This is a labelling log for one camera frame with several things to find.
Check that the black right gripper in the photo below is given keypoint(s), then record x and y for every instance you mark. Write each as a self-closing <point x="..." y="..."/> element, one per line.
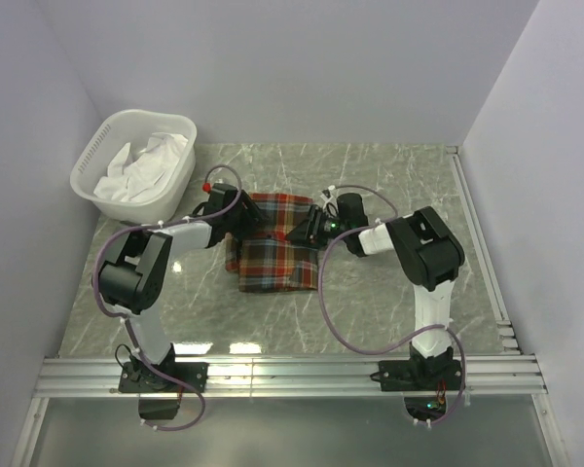
<point x="307" y="233"/>

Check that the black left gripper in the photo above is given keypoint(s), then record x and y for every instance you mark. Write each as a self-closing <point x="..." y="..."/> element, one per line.
<point x="252" y="216"/>

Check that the red brown plaid shirt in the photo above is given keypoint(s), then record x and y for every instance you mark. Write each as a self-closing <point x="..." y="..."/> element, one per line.
<point x="266" y="261"/>

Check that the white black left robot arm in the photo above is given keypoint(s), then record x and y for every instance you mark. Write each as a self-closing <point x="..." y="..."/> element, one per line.
<point x="130" y="270"/>

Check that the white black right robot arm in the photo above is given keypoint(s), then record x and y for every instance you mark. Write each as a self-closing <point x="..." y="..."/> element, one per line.
<point x="430" y="257"/>

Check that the white plastic laundry basket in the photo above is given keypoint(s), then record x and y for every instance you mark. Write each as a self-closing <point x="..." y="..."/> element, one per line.
<point x="134" y="127"/>

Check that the white crumpled shirt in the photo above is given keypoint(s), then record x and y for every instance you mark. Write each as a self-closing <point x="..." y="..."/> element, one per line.
<point x="135" y="176"/>

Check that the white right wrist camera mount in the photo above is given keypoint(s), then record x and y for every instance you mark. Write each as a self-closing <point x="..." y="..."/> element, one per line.
<point x="329" y="201"/>

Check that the aluminium right side rail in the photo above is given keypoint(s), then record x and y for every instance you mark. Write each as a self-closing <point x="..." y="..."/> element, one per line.
<point x="504" y="325"/>

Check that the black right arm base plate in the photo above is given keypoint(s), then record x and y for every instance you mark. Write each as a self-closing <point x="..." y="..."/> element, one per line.
<point x="418" y="375"/>

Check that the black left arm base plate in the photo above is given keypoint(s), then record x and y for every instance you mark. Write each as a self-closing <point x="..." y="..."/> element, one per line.
<point x="137" y="378"/>

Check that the aluminium mounting rail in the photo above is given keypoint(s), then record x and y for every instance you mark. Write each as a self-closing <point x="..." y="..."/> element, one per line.
<point x="313" y="376"/>

